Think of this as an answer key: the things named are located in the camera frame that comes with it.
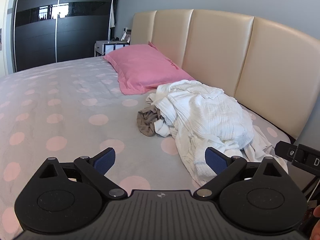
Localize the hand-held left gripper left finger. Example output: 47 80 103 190
32 147 127 200

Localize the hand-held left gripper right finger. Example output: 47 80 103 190
194 147 289 200

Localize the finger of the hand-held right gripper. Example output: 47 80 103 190
274 141 307 166

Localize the white crinkled garment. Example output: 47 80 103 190
149 79 255 188

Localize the person's right hand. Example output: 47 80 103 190
310 204 320 240

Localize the tan garment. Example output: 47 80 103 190
136 94 163 138

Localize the grey pink-dotted bed sheet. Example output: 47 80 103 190
0 55 293 240

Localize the pink pillow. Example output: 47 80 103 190
102 41 197 96

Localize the beige padded headboard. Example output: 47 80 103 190
130 9 320 140

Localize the white nightstand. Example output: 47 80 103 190
94 40 129 57

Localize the white hanging cloth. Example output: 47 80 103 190
109 4 116 28

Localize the dark sliding-door wardrobe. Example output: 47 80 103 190
10 0 121 73

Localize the small picture frame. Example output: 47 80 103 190
121 29 132 43

